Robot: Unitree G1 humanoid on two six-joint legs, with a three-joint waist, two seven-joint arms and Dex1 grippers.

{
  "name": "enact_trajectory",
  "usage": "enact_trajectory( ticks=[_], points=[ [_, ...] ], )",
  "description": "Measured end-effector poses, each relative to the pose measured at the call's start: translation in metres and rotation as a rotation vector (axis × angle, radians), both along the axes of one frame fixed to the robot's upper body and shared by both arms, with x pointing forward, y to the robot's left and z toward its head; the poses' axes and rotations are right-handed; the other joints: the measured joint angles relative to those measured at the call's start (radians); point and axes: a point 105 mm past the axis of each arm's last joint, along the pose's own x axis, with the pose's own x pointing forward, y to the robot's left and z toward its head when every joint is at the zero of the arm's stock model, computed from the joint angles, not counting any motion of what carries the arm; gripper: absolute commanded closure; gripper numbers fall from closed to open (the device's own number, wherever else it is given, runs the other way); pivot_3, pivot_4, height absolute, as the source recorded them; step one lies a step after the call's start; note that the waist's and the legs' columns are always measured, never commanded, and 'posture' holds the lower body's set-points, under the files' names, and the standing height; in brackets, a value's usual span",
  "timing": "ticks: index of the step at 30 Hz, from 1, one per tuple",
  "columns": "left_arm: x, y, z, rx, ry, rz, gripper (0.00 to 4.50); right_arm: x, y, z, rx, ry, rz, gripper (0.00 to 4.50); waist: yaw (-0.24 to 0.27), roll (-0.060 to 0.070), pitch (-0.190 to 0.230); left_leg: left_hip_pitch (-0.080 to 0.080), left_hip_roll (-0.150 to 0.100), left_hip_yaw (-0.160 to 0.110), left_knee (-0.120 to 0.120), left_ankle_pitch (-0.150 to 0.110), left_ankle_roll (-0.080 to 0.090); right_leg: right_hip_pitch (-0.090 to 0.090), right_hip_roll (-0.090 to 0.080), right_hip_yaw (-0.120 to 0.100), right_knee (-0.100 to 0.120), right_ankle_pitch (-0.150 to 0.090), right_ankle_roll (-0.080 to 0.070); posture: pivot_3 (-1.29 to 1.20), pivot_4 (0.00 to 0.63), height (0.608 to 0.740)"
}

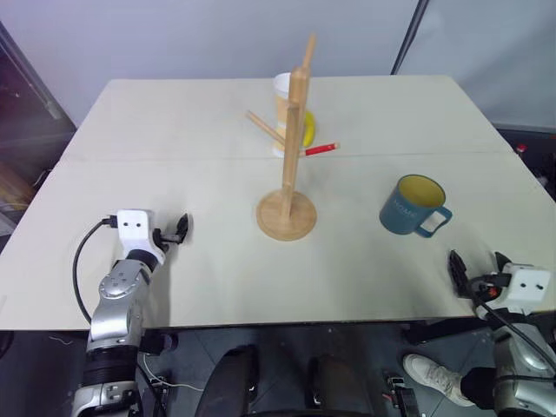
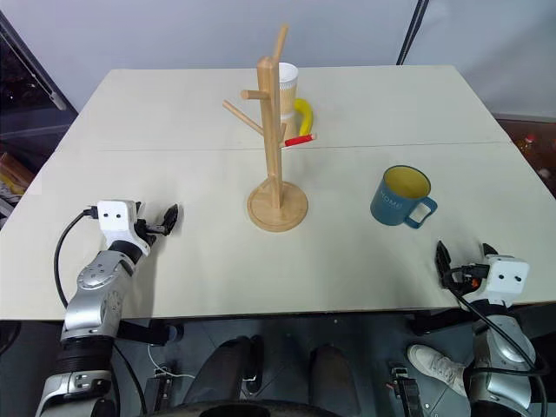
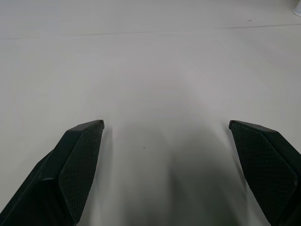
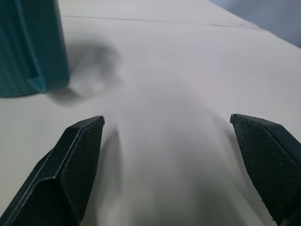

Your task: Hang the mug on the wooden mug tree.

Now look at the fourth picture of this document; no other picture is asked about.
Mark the teal plastic container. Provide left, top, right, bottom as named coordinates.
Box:
left=0, top=0, right=70, bottom=97

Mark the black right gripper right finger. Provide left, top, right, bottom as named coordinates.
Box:
left=230, top=113, right=301, bottom=226

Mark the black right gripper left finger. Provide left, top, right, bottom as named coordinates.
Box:
left=0, top=115, right=105, bottom=226

